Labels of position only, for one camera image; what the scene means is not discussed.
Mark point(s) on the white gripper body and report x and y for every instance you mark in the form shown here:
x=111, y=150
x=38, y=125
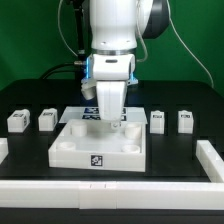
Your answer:
x=108, y=79

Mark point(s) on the white square table top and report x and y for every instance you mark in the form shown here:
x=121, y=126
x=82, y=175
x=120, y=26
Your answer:
x=92, y=144

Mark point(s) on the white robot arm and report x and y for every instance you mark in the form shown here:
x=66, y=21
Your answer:
x=118, y=26

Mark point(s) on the white tag sheet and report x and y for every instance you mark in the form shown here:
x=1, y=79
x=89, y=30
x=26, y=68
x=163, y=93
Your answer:
x=129, y=114

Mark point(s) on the white left fence block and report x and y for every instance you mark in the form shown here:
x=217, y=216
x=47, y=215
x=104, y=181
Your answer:
x=3, y=149

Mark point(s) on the white front fence rail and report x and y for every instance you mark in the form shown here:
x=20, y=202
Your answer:
x=112, y=195

